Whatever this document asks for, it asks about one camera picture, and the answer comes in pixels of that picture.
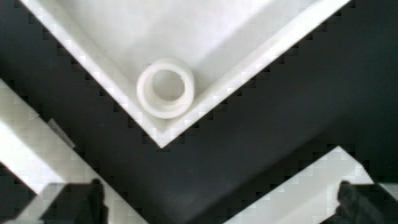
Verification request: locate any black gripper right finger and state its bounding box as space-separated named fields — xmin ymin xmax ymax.
xmin=331 ymin=182 xmax=398 ymax=224

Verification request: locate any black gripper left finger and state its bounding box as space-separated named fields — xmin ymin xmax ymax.
xmin=41 ymin=179 xmax=109 ymax=224

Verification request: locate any white square tabletop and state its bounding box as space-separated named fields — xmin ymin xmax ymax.
xmin=20 ymin=0 xmax=351 ymax=146

